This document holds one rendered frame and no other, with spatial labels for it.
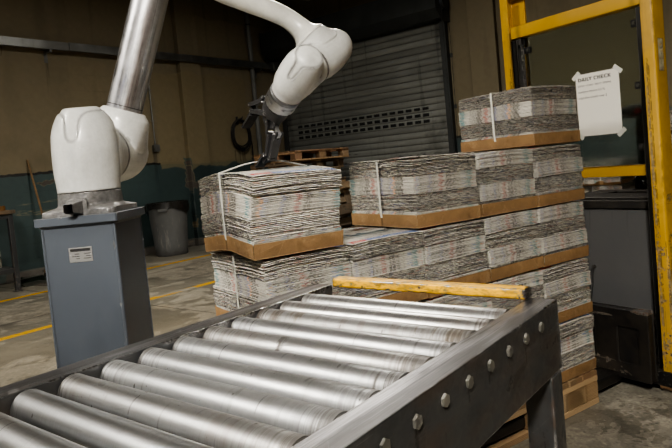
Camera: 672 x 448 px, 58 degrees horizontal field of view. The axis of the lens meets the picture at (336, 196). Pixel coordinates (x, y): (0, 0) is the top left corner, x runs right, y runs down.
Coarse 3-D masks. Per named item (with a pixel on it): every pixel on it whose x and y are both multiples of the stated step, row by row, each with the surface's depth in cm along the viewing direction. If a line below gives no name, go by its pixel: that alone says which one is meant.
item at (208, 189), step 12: (204, 180) 185; (216, 180) 179; (204, 192) 186; (216, 192) 177; (204, 204) 187; (216, 204) 179; (204, 216) 187; (216, 216) 178; (204, 228) 189; (216, 228) 179
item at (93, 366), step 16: (304, 288) 134; (320, 288) 133; (256, 304) 123; (272, 304) 121; (208, 320) 113; (224, 320) 112; (160, 336) 104; (176, 336) 103; (192, 336) 105; (112, 352) 97; (128, 352) 96; (64, 368) 91; (80, 368) 90; (96, 368) 91; (16, 384) 86; (32, 384) 85; (48, 384) 85; (0, 400) 80
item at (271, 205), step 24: (288, 168) 176; (312, 168) 173; (240, 192) 164; (264, 192) 160; (288, 192) 164; (312, 192) 169; (336, 192) 173; (240, 216) 164; (264, 216) 161; (288, 216) 165; (312, 216) 169; (336, 216) 174; (240, 240) 167; (264, 240) 161
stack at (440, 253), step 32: (448, 224) 205; (480, 224) 210; (512, 224) 220; (224, 256) 184; (288, 256) 167; (320, 256) 173; (352, 256) 180; (384, 256) 187; (416, 256) 194; (448, 256) 202; (480, 256) 210; (512, 256) 220; (224, 288) 187; (256, 288) 168; (288, 288) 167; (352, 288) 181; (512, 416) 218
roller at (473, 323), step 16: (288, 304) 121; (304, 304) 119; (320, 304) 117; (384, 320) 106; (400, 320) 104; (416, 320) 102; (432, 320) 101; (448, 320) 99; (464, 320) 98; (480, 320) 96
